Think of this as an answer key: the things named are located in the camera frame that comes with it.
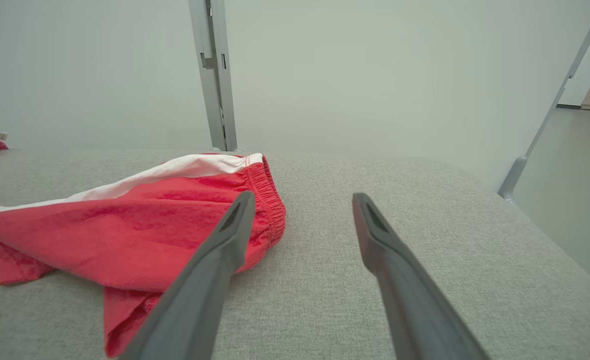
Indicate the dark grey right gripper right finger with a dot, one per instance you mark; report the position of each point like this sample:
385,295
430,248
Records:
410,305

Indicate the grey double frame post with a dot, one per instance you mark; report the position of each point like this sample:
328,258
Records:
217,100

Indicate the thin slanted grey frame post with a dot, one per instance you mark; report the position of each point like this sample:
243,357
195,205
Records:
512,175

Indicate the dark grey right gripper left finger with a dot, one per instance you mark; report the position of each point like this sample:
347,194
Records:
194,300

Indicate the red shorts with white stripe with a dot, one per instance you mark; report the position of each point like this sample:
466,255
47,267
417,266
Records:
124,230

